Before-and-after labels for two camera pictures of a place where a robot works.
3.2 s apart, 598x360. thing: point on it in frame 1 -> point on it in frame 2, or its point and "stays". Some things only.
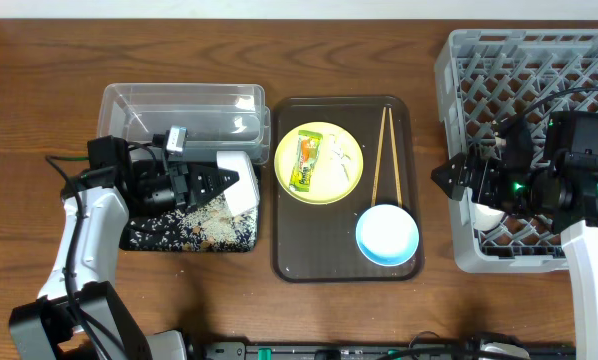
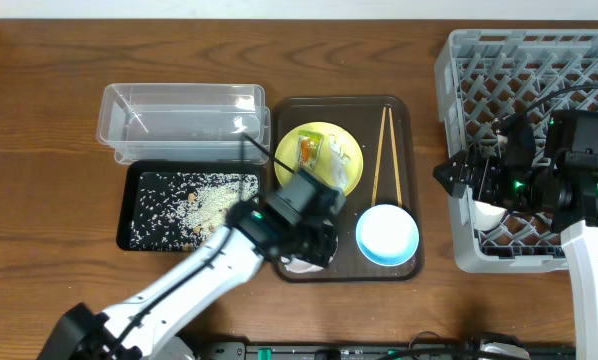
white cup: x=486 y=217 stays
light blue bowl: x=387 y=235 stays
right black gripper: x=491 y=168 stays
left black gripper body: x=182 y=183 -> x=321 y=245
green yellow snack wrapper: x=308 y=144 stays
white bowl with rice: x=244 y=194 -> x=295 y=264
